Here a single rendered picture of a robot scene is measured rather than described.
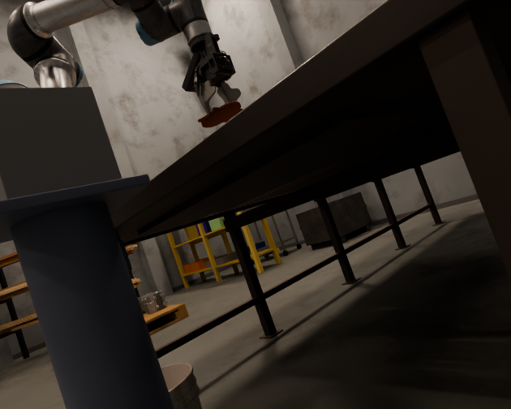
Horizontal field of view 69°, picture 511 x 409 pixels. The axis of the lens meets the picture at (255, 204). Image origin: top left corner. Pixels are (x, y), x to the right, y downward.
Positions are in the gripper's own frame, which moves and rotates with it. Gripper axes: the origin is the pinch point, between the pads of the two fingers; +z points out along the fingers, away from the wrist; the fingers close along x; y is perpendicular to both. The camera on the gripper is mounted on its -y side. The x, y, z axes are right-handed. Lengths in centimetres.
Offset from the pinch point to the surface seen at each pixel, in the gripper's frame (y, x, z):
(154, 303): -340, 163, 78
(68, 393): -6, -54, 49
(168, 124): -602, 500, -271
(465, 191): -67, 547, 87
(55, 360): -7, -54, 43
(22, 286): -530, 91, 2
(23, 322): -560, 87, 49
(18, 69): -646, 225, -410
